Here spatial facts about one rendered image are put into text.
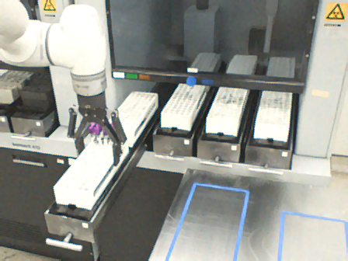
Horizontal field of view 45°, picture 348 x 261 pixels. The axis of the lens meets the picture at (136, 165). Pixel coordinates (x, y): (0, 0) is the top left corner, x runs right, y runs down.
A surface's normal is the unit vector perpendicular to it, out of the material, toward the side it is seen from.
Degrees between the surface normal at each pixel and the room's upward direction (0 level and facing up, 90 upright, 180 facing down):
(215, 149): 90
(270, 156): 90
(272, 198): 0
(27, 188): 90
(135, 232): 90
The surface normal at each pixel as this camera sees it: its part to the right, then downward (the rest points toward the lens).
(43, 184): -0.33, 0.55
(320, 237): -0.06, -0.83
